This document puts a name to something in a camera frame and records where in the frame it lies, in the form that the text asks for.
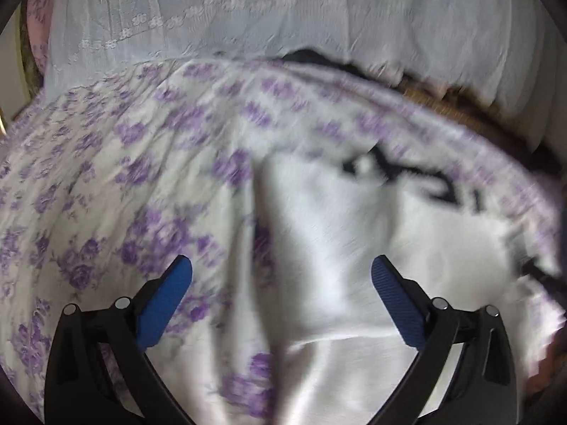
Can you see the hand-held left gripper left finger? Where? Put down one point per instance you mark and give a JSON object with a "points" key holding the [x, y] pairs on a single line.
{"points": [[164, 303]]}

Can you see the dark green patterned cloth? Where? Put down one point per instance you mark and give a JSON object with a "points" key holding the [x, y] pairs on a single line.
{"points": [[31, 71]]}

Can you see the purple floral bedsheet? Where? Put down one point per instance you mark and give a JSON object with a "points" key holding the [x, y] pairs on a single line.
{"points": [[88, 186]]}

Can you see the white lace cover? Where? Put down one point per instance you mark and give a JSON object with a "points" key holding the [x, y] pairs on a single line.
{"points": [[265, 9]]}

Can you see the brown woven mat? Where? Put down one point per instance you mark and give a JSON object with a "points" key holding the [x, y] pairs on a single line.
{"points": [[465, 115]]}

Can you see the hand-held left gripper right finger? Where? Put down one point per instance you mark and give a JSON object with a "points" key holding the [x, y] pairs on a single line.
{"points": [[398, 305]]}

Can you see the white sweater with black stripes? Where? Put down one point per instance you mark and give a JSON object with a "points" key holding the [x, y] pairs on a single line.
{"points": [[332, 230]]}

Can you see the person's right hand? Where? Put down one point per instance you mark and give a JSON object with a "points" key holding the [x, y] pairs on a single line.
{"points": [[549, 376]]}

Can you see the pink floral pillow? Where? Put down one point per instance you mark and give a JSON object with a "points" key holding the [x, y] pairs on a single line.
{"points": [[37, 17]]}

